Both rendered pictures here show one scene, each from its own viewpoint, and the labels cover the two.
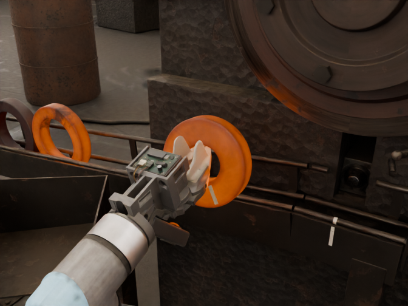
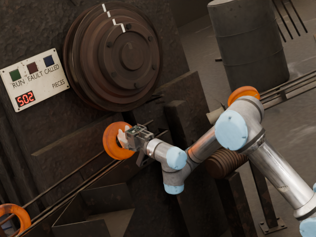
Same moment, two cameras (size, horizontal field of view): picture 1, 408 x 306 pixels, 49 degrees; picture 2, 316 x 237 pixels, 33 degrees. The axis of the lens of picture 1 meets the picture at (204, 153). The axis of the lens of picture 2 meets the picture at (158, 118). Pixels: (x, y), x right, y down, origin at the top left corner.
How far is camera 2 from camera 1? 191 cm
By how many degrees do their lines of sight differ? 62
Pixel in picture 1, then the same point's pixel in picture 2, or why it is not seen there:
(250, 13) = (96, 85)
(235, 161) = not seen: hidden behind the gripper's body
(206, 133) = (117, 127)
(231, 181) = not seen: hidden behind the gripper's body
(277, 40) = (120, 83)
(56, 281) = (172, 149)
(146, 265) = not seen: outside the picture
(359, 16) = (138, 64)
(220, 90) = (71, 136)
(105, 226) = (155, 141)
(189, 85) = (58, 143)
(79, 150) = (28, 219)
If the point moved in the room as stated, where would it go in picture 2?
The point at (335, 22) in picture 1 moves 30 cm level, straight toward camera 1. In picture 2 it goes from (133, 68) to (193, 59)
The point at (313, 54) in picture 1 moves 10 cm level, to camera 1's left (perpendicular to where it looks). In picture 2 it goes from (131, 81) to (122, 89)
